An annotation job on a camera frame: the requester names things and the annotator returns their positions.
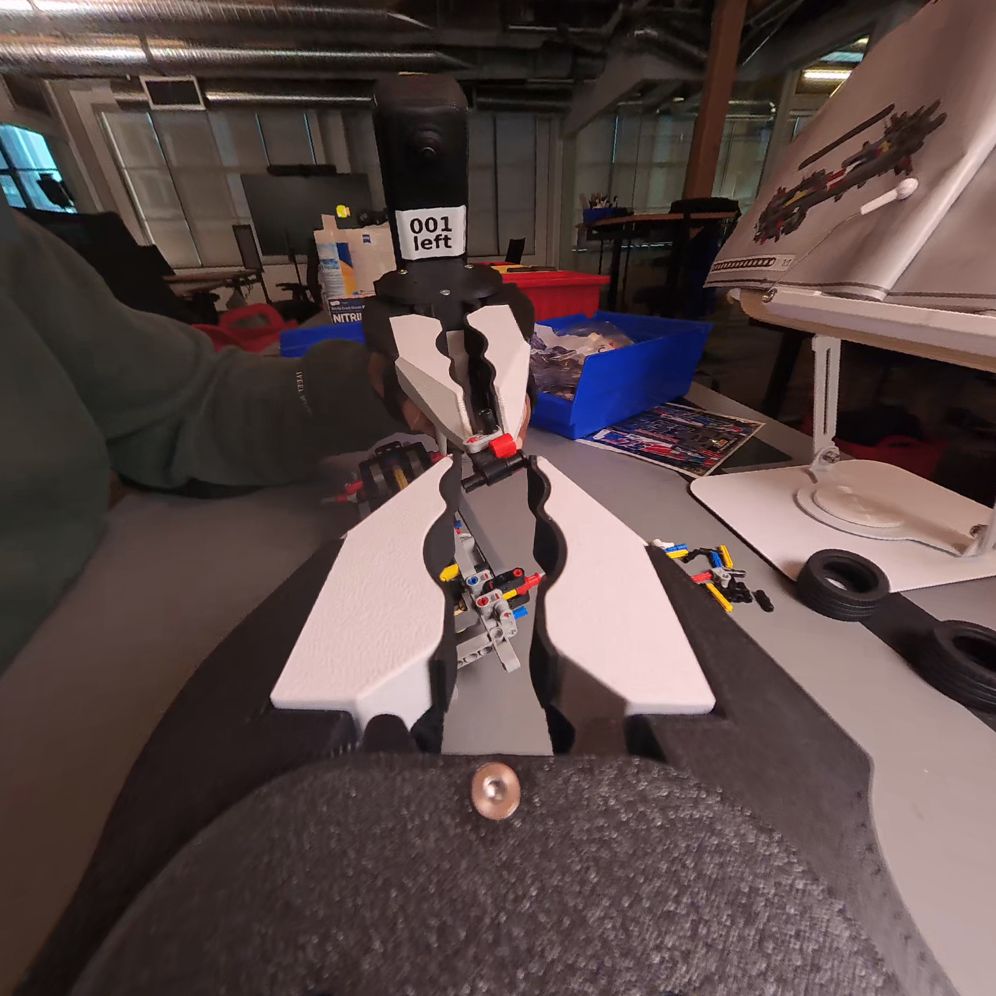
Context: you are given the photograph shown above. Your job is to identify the dark flat pad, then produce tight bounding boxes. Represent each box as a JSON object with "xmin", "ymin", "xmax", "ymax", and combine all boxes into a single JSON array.
[{"xmin": 720, "ymin": 436, "xmax": 796, "ymax": 476}]

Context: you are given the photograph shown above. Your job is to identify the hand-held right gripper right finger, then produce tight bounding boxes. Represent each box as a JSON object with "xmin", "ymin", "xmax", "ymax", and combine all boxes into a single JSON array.
[{"xmin": 529, "ymin": 455, "xmax": 717, "ymax": 715}]

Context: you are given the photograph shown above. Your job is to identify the dark wall screen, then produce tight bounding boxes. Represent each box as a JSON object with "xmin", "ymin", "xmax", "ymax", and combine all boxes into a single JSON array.
[{"xmin": 240, "ymin": 171, "xmax": 376, "ymax": 258}]

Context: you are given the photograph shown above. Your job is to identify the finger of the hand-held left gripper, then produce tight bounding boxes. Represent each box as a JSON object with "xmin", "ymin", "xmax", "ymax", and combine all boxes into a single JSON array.
[
  {"xmin": 467, "ymin": 303, "xmax": 534, "ymax": 443},
  {"xmin": 389, "ymin": 311, "xmax": 479, "ymax": 445}
]

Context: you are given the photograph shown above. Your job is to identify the wooden top standing desk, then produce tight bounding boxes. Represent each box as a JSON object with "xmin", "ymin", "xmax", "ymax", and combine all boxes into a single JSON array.
[{"xmin": 576, "ymin": 209, "xmax": 740, "ymax": 312}]

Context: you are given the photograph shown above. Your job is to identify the white blue labelled canister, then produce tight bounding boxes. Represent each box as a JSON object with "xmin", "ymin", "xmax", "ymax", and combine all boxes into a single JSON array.
[{"xmin": 315, "ymin": 229, "xmax": 367, "ymax": 301}]

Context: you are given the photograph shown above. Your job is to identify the wooden pillar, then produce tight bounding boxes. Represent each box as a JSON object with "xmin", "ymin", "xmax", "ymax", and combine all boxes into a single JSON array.
[{"xmin": 683, "ymin": 0, "xmax": 750, "ymax": 205}]

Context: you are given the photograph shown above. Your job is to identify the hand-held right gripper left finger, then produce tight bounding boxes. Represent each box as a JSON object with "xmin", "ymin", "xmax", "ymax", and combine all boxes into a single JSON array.
[{"xmin": 271, "ymin": 455, "xmax": 462, "ymax": 714}]

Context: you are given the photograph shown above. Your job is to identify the pile of loose lego pins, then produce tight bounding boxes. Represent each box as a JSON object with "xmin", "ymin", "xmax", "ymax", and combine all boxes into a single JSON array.
[{"xmin": 652, "ymin": 537, "xmax": 775, "ymax": 613}]

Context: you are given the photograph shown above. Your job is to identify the large blue plastic bin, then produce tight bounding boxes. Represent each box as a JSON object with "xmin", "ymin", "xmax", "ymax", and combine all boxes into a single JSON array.
[{"xmin": 529, "ymin": 311, "xmax": 714, "ymax": 441}]

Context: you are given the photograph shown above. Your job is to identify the white instruction booklet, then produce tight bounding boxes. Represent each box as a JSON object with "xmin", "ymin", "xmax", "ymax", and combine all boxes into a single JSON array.
[{"xmin": 704, "ymin": 0, "xmax": 996, "ymax": 305}]

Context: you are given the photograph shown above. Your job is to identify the white book stand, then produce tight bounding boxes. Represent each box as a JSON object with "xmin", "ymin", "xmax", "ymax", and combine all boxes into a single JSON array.
[{"xmin": 688, "ymin": 177, "xmax": 996, "ymax": 592}]

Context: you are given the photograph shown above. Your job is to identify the clear bags of lego parts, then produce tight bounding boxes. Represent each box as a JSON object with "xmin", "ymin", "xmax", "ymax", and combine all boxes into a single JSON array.
[{"xmin": 533, "ymin": 315, "xmax": 633, "ymax": 398}]

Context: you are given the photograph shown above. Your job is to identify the silver ceiling duct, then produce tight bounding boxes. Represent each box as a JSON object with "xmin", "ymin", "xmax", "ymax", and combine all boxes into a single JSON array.
[
  {"xmin": 0, "ymin": 0, "xmax": 437, "ymax": 34},
  {"xmin": 0, "ymin": 35, "xmax": 472, "ymax": 82}
]

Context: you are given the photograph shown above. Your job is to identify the small blue plastic bin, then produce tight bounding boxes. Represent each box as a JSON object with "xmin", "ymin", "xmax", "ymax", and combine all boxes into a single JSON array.
[{"xmin": 280, "ymin": 323, "xmax": 367, "ymax": 359}]

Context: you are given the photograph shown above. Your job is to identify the small red black lego sub-assembly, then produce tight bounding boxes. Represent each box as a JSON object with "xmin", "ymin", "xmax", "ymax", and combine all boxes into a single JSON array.
[{"xmin": 461, "ymin": 424, "xmax": 529, "ymax": 493}]

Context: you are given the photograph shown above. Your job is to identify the black rubber toy tyre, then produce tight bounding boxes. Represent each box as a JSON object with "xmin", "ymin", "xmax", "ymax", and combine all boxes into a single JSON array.
[
  {"xmin": 912, "ymin": 618, "xmax": 996, "ymax": 714},
  {"xmin": 795, "ymin": 548, "xmax": 893, "ymax": 623}
]

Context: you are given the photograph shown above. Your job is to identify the red plastic basket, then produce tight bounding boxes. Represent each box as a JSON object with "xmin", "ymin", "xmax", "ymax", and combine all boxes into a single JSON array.
[
  {"xmin": 195, "ymin": 303, "xmax": 300, "ymax": 352},
  {"xmin": 833, "ymin": 432, "xmax": 950, "ymax": 482}
]

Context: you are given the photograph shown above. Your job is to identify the lego car chassis assembly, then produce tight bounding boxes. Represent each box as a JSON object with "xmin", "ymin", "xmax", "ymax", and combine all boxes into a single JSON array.
[{"xmin": 323, "ymin": 439, "xmax": 546, "ymax": 675}]

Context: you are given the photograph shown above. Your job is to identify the red plastic bin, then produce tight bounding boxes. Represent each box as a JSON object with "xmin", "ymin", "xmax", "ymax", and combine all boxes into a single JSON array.
[{"xmin": 498, "ymin": 268, "xmax": 613, "ymax": 321}]

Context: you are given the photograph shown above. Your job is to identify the person's left hand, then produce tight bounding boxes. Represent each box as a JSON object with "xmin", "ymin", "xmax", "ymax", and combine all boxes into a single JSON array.
[{"xmin": 366, "ymin": 354, "xmax": 440, "ymax": 438}]

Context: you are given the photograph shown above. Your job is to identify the person's left forearm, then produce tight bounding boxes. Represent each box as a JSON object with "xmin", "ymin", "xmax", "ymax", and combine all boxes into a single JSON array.
[{"xmin": 0, "ymin": 202, "xmax": 390, "ymax": 499}]

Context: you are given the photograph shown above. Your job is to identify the colourful sticker sheet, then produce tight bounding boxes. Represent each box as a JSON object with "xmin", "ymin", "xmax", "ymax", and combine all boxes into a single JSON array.
[{"xmin": 577, "ymin": 400, "xmax": 767, "ymax": 478}]

